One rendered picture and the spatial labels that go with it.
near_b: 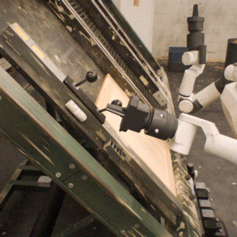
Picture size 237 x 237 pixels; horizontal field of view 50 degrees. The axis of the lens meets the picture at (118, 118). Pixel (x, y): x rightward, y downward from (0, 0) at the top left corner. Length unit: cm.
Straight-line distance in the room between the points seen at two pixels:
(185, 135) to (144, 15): 418
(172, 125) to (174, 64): 467
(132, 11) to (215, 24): 226
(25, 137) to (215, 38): 602
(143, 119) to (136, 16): 418
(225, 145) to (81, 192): 42
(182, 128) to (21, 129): 46
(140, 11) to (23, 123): 434
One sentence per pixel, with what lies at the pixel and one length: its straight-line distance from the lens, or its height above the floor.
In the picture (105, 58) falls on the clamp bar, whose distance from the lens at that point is 129.
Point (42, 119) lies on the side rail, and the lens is 64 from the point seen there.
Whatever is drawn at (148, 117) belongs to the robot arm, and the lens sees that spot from 77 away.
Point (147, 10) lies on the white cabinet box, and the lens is 485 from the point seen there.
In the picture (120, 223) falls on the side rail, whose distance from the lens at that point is 82.
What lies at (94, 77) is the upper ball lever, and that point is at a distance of 76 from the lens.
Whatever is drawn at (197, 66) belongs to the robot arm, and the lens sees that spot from 146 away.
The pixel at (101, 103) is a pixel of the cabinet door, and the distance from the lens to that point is 103.
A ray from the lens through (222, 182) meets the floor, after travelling 275.
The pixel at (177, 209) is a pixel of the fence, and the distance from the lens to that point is 114.
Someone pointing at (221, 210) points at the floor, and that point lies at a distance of 248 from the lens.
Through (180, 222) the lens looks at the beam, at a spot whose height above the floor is 89.
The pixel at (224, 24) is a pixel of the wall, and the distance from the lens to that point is 644.
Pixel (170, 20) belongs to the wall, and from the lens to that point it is 628.
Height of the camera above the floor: 178
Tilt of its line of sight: 30 degrees down
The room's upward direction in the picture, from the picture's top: straight up
